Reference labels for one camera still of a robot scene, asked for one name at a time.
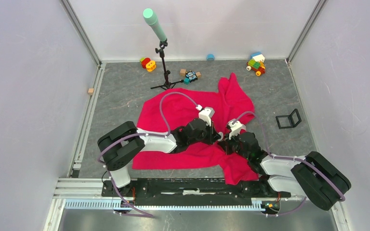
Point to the red yellow toy wheels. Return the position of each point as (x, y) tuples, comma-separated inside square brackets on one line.
[(148, 64)]

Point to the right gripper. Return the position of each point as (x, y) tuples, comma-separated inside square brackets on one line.
[(225, 143)]

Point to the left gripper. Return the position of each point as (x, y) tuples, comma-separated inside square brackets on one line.
[(212, 135)]

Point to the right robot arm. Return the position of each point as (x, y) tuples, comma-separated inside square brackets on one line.
[(311, 176)]

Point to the colourful toy block car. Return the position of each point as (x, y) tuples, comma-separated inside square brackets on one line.
[(256, 64)]

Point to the blue robot toy blocks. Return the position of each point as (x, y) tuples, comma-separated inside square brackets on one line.
[(189, 76)]

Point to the black brooch stand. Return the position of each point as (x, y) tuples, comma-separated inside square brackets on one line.
[(291, 120)]

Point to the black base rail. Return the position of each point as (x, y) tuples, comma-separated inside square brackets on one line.
[(191, 191)]

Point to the blue dome block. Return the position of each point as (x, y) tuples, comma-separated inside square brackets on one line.
[(210, 57)]

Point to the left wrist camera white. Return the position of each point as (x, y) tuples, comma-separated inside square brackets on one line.
[(206, 114)]

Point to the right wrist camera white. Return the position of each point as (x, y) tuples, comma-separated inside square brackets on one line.
[(235, 127)]

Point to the green microphone on tripod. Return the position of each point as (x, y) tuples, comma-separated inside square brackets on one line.
[(151, 19)]

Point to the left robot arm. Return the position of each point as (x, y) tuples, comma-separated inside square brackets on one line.
[(122, 144)]

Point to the red t-shirt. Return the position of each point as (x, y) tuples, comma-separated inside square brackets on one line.
[(179, 108)]

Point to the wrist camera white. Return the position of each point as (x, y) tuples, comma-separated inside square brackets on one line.
[(235, 127), (206, 114)]

